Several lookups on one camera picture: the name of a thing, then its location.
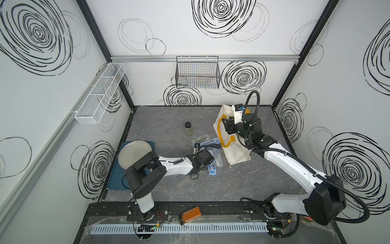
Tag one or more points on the clear compass case green label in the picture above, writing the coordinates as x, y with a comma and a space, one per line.
200, 139

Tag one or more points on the black wire basket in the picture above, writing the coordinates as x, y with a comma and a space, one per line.
197, 72

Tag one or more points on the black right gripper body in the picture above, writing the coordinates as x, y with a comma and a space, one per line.
237, 129

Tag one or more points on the large blue mifly compass case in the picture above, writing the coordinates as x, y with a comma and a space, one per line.
214, 143

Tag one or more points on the blue compass set case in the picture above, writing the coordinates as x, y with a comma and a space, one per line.
211, 168

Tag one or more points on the teal tray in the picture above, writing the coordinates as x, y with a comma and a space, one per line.
117, 179

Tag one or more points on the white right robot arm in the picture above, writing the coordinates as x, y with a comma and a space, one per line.
322, 202

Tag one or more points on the clear blue compass case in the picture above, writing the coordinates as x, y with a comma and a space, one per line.
217, 157

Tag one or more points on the red round tin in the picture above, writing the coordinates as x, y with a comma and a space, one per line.
308, 218

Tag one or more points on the cream canvas bag yellow handles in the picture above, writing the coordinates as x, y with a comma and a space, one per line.
234, 151

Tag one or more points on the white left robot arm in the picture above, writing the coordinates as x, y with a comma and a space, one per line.
145, 174

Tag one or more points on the white mesh wall shelf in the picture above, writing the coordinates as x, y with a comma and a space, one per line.
102, 92

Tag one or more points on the herb spice jar black lid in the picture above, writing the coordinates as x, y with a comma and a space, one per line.
188, 129

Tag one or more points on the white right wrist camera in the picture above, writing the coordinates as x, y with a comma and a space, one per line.
238, 110

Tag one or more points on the white slotted cable duct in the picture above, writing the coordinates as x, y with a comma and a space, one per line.
197, 228

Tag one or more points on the round metal plate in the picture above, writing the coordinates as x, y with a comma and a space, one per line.
132, 152

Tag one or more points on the orange box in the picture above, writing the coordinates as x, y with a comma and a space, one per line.
191, 215

